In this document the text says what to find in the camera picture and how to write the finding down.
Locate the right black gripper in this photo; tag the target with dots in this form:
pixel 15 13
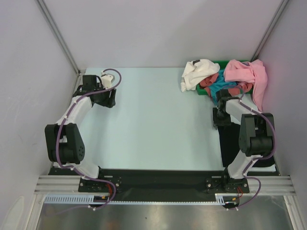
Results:
pixel 217 121

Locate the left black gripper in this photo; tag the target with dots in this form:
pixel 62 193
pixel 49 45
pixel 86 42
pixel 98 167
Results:
pixel 109 102

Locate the black t shirt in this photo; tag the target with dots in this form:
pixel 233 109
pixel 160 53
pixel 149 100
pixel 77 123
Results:
pixel 229 144

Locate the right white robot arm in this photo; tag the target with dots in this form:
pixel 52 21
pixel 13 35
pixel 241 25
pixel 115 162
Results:
pixel 256 135

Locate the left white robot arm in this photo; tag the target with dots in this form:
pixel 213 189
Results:
pixel 65 146

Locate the green plastic bin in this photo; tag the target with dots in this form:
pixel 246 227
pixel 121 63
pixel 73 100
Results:
pixel 222 64

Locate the teal t shirt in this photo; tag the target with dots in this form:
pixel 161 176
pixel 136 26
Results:
pixel 219 84

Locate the dusty red t shirt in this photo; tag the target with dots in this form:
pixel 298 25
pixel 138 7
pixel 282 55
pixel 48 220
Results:
pixel 203 87

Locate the white t shirt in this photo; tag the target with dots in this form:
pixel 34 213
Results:
pixel 196 71

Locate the pink t shirt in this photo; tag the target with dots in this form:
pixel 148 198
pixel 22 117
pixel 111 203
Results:
pixel 249 72

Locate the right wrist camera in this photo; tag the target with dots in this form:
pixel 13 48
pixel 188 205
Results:
pixel 221 95

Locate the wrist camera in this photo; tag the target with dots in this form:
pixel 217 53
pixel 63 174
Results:
pixel 93 83
pixel 221 95

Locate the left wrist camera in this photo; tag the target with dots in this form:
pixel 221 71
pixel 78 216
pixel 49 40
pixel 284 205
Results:
pixel 93 83

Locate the white slotted cable duct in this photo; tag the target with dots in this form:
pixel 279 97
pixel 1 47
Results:
pixel 101 199

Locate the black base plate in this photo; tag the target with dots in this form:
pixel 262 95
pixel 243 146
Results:
pixel 163 186

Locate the aluminium front rail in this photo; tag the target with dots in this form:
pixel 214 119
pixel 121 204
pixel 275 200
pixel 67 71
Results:
pixel 68 185

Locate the aluminium frame post left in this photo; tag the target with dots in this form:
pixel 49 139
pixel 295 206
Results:
pixel 57 34

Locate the aluminium frame post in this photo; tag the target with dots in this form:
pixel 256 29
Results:
pixel 57 34
pixel 271 26

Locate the aluminium frame post right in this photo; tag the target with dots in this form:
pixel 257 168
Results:
pixel 271 26

